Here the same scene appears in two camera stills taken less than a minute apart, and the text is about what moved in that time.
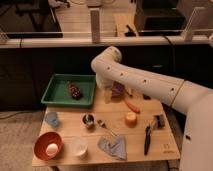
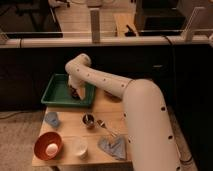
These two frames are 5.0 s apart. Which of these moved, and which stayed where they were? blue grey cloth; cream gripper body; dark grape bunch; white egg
Moved: cream gripper body
Stayed: blue grey cloth; dark grape bunch; white egg
